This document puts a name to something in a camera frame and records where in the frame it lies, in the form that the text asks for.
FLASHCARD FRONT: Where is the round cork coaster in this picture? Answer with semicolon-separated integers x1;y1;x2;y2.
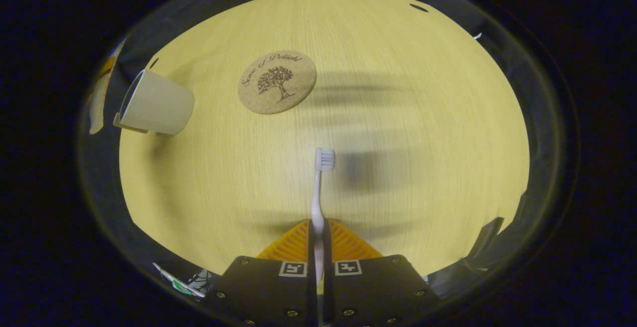
237;50;318;115

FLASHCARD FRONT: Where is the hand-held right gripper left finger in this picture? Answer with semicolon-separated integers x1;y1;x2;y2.
202;219;319;327

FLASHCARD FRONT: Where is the white cup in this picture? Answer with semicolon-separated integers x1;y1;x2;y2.
113;68;196;136

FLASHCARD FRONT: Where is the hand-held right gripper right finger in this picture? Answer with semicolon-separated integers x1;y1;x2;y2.
322;218;441;327

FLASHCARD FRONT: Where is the white green packet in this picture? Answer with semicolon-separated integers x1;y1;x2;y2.
152;262;207;299

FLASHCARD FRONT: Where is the white toothbrush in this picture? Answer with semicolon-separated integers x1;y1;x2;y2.
310;148;335;288

